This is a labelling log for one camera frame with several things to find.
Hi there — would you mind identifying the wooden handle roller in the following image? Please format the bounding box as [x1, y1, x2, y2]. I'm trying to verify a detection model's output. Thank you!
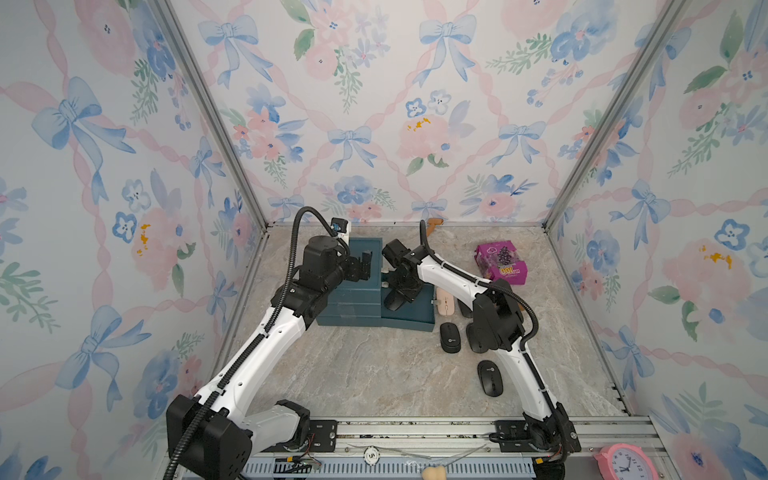
[427, 218, 444, 235]

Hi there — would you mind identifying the pink alarm clock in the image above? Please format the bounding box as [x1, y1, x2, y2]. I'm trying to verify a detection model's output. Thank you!
[594, 443, 659, 480]

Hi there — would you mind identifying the teal drawer cabinet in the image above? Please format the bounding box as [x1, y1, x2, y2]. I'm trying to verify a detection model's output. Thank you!
[316, 237, 383, 328]

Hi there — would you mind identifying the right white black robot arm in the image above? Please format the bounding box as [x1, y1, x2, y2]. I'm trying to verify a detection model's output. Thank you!
[382, 240, 581, 457]

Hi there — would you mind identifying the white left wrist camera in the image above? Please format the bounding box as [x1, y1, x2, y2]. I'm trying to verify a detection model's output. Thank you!
[330, 217, 350, 242]

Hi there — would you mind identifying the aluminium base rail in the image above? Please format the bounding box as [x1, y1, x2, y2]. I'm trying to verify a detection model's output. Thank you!
[161, 416, 679, 480]

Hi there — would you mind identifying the pink computer mouse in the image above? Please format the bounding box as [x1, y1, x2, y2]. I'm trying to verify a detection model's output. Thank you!
[435, 287, 455, 317]

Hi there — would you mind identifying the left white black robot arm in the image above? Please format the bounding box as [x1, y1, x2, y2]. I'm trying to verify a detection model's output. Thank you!
[163, 236, 373, 479]

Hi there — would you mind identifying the teal bottom drawer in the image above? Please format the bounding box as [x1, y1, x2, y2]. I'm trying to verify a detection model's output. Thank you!
[380, 272, 435, 332]

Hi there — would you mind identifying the black computer mouse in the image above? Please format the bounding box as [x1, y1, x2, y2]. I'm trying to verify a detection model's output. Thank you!
[466, 324, 485, 354]
[439, 322, 462, 354]
[477, 360, 504, 398]
[383, 290, 408, 311]
[458, 300, 473, 319]

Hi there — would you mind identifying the purple snack bag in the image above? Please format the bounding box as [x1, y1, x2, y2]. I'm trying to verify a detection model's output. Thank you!
[474, 240, 528, 286]

